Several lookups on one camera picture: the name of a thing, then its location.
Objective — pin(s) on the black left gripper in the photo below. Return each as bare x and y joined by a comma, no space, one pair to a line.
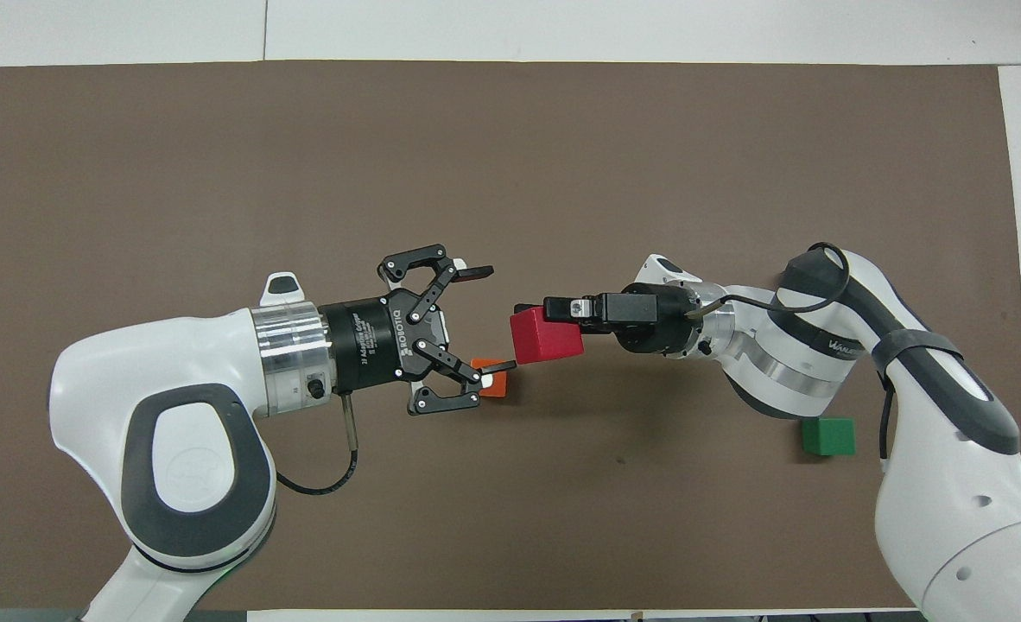
364,341

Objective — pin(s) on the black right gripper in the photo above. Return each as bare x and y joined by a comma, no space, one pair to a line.
649,333

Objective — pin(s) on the red wooden block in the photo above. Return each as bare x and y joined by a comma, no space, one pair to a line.
545,341

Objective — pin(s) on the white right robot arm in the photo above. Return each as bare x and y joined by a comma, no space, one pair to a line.
934,484

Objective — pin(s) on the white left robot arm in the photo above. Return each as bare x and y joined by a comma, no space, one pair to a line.
130,371

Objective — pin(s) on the orange wooden block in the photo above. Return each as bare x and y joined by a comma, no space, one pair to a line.
495,390

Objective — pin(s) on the green wooden block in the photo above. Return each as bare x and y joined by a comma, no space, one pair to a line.
828,436

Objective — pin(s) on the brown table mat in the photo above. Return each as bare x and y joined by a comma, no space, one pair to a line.
510,173

